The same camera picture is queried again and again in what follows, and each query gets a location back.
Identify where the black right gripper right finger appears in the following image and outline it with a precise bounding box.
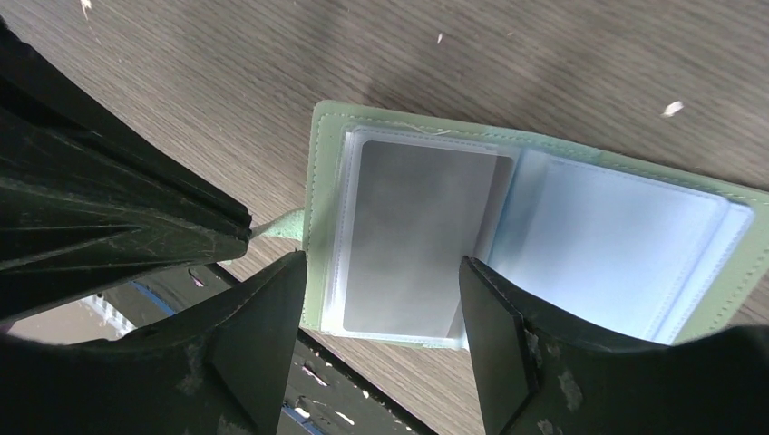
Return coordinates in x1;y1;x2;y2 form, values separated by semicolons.
459;257;768;434

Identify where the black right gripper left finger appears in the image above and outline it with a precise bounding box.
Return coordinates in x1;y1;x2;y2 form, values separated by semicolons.
1;251;307;434

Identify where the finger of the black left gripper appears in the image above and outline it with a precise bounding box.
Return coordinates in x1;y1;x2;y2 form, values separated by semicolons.
1;26;251;322

